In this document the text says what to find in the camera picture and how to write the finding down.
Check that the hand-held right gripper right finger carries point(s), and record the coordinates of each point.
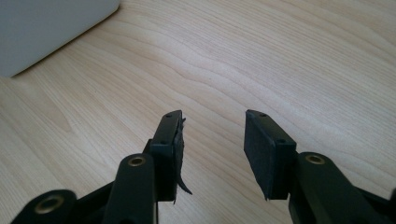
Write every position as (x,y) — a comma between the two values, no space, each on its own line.
(264,155)

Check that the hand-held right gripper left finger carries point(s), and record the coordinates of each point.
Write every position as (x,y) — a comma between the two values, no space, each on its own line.
(166,149)

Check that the white flat box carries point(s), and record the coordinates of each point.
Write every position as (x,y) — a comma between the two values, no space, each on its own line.
(46,31)

